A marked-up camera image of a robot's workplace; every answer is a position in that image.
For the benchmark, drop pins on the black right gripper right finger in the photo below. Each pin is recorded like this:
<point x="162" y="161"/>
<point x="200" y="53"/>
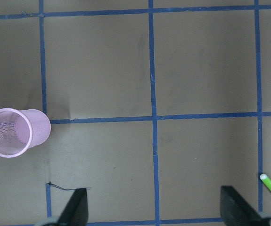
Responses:
<point x="235" y="210"/>

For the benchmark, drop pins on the pink mesh cup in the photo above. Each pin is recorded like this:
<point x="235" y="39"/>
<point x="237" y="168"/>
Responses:
<point x="21" y="130"/>

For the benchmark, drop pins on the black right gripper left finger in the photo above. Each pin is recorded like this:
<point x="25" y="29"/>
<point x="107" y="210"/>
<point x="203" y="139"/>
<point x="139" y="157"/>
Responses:
<point x="76" y="211"/>

